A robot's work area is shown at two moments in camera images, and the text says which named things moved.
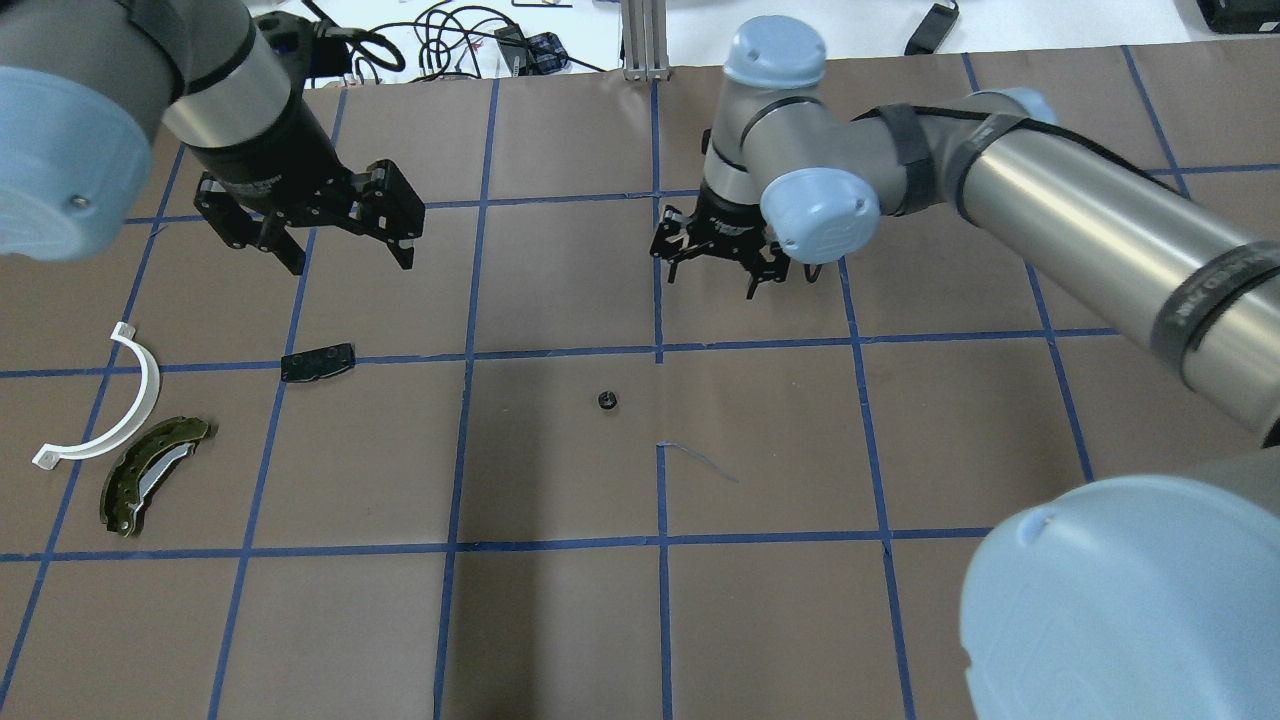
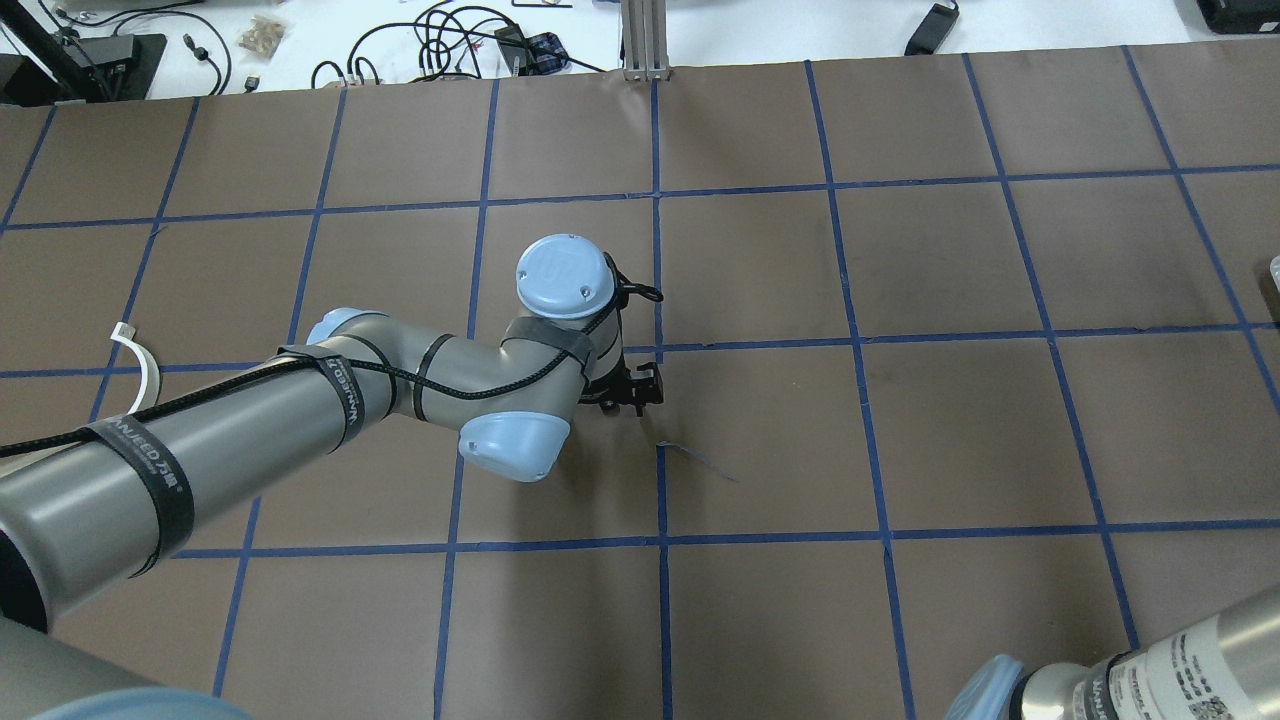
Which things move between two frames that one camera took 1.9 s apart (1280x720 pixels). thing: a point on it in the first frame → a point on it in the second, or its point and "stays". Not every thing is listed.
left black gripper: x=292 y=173 → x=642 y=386
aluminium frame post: x=645 y=40 stays
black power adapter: x=932 y=30 stays
